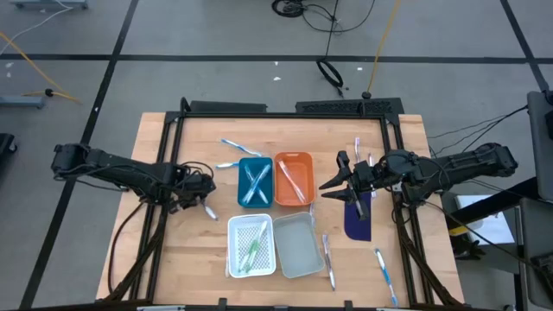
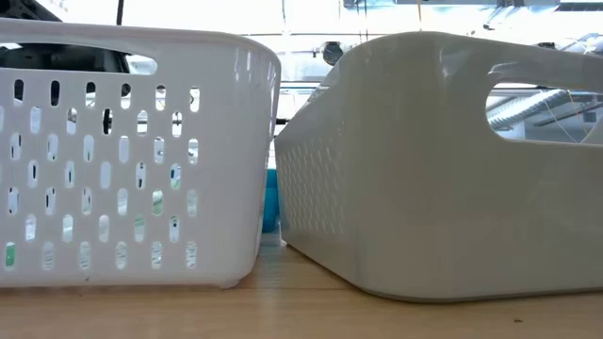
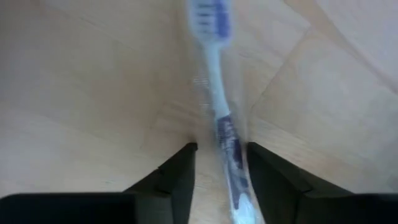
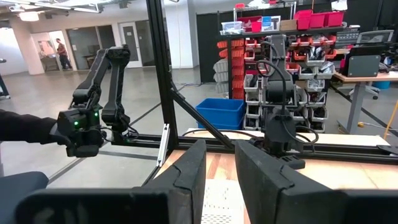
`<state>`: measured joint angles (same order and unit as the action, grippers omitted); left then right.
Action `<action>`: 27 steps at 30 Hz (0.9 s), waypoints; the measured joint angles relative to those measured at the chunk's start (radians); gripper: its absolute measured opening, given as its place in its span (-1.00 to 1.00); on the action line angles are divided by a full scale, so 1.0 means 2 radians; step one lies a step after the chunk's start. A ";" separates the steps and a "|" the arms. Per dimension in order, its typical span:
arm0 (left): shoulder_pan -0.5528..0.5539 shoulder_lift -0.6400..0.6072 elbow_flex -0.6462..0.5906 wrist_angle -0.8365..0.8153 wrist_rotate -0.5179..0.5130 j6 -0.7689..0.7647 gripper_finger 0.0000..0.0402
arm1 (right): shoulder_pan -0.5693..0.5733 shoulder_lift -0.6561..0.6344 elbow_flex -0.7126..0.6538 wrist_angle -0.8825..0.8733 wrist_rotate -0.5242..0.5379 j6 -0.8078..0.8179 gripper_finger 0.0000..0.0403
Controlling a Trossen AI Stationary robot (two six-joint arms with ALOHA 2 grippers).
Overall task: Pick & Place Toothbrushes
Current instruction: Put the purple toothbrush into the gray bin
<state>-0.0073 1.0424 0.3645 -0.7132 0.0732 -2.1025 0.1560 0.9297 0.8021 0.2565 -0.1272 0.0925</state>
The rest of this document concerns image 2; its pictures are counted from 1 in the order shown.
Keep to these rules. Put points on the white perforated plastic basket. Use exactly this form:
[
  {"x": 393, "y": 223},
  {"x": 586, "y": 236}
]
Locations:
[{"x": 226, "y": 188}]

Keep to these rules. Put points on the grey plastic basket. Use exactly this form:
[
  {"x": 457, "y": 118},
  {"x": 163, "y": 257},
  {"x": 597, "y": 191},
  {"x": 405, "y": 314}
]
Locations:
[{"x": 424, "y": 188}]

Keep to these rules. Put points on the green packaged toothbrush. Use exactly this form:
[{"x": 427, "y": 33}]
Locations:
[
  {"x": 157, "y": 202},
  {"x": 10, "y": 255}
]

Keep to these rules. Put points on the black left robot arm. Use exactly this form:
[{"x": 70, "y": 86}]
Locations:
[{"x": 56, "y": 59}]

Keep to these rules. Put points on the teal plastic basket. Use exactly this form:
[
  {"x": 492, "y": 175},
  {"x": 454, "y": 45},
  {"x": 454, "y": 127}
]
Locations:
[{"x": 271, "y": 202}]

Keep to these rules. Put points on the round black fixture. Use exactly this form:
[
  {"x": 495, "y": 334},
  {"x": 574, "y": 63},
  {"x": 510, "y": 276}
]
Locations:
[{"x": 333, "y": 52}]

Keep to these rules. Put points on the silver ventilation duct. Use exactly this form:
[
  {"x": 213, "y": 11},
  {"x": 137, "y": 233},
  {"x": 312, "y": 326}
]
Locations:
[{"x": 527, "y": 108}]

